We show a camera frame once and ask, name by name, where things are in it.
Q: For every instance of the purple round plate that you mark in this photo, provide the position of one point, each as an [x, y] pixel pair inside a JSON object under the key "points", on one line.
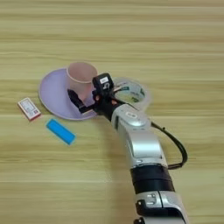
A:
{"points": [[52, 93]]}

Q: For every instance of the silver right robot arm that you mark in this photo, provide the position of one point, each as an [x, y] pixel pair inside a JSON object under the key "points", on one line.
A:
{"points": [[145, 145]]}

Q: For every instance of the black box with white label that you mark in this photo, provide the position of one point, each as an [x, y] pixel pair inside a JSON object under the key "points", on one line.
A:
{"points": [[103, 83]]}

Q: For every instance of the clear tape roll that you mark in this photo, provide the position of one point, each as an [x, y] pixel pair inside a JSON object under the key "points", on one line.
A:
{"points": [[145, 96]]}

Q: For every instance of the blue rectangular bar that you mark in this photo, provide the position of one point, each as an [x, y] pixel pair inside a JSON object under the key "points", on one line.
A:
{"points": [[60, 131]]}

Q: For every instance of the pink plastic cup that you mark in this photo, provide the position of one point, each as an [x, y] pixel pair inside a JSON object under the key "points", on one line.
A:
{"points": [[81, 75]]}

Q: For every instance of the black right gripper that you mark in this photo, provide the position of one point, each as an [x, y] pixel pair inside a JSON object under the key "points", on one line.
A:
{"points": [[105, 105]]}

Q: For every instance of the small red white box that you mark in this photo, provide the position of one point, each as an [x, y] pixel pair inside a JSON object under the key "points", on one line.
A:
{"points": [[29, 108]]}

